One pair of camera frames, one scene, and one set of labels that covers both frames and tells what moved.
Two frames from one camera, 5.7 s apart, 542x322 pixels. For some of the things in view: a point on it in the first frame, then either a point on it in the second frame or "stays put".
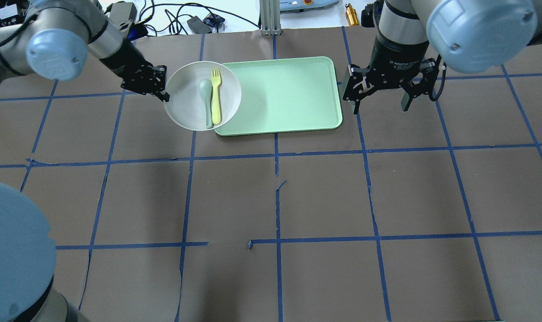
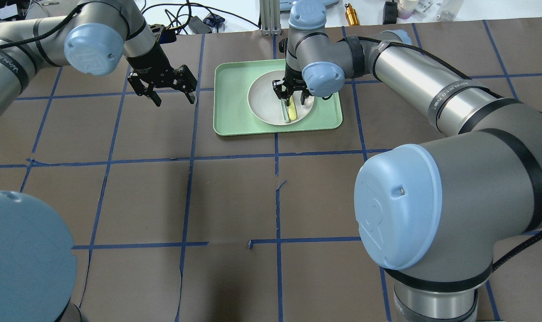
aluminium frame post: (270, 14) stays put
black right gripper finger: (355, 88) to (277, 84)
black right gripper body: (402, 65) to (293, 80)
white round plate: (186, 105) to (264, 103)
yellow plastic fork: (215, 81) to (292, 109)
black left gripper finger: (164, 96) to (141, 89)
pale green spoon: (205, 89) to (285, 110)
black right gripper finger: (425, 86) to (302, 98)
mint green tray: (285, 95) stays put
